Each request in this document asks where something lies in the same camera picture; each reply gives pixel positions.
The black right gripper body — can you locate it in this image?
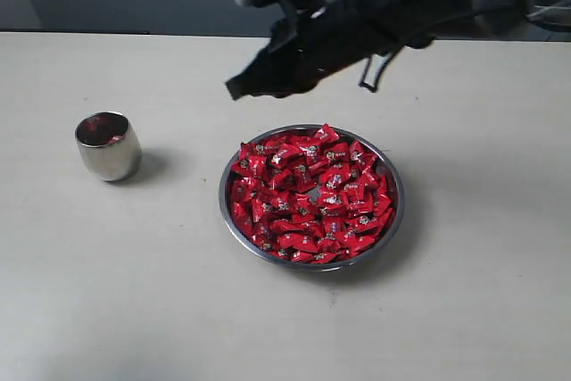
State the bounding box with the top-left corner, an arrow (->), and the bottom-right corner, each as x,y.
249,0 -> 398,98

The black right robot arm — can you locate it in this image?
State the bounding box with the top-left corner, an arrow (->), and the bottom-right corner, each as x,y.
226,0 -> 570,99

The round steel bowl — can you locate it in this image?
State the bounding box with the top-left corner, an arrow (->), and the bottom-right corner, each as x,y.
218,122 -> 405,273

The pile of red candies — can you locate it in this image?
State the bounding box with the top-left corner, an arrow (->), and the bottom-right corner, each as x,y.
228,124 -> 397,265

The steel cup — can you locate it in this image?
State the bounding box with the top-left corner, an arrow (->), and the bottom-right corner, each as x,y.
75,112 -> 142,182

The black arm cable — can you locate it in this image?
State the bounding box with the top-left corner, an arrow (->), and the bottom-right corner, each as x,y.
358,1 -> 518,93

